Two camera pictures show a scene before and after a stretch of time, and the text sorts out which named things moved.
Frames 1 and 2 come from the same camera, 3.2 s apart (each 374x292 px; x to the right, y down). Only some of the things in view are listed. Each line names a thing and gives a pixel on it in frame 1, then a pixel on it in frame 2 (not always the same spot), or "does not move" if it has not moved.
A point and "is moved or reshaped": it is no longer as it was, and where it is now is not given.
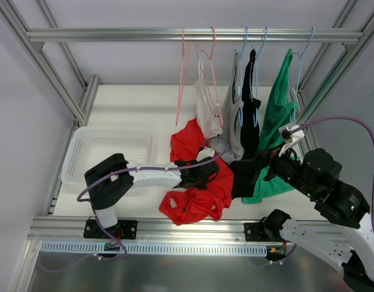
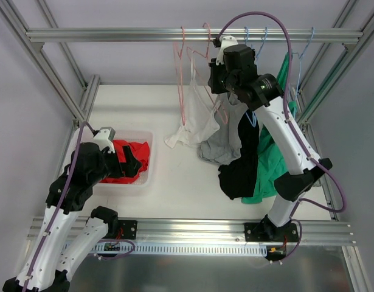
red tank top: (197, 204) -> (140, 151)
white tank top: (209, 123) is moved or reshaped
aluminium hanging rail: (195, 35) does not move
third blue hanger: (301, 55) does not move
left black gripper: (207, 172) -> (120, 162)
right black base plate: (258, 232) does not move
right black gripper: (272, 164) -> (215, 79)
